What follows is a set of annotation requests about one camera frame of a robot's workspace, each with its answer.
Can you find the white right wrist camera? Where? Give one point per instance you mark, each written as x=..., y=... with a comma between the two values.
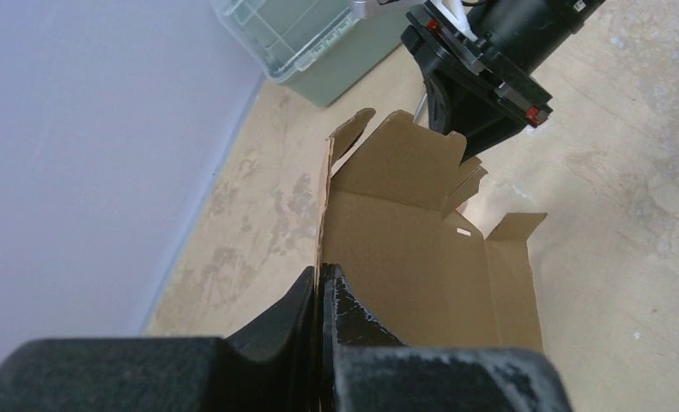
x=454, y=11

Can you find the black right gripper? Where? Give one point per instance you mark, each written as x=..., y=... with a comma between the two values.
x=484, y=89

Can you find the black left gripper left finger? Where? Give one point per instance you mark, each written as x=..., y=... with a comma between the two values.
x=264, y=366

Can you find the yellow black screwdriver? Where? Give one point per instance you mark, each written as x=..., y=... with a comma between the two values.
x=420, y=108

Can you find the clear plastic storage box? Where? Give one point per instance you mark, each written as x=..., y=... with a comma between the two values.
x=318, y=49

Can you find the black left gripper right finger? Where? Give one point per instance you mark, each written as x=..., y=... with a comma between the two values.
x=364, y=367

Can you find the brown cardboard box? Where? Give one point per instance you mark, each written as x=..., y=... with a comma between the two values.
x=390, y=218

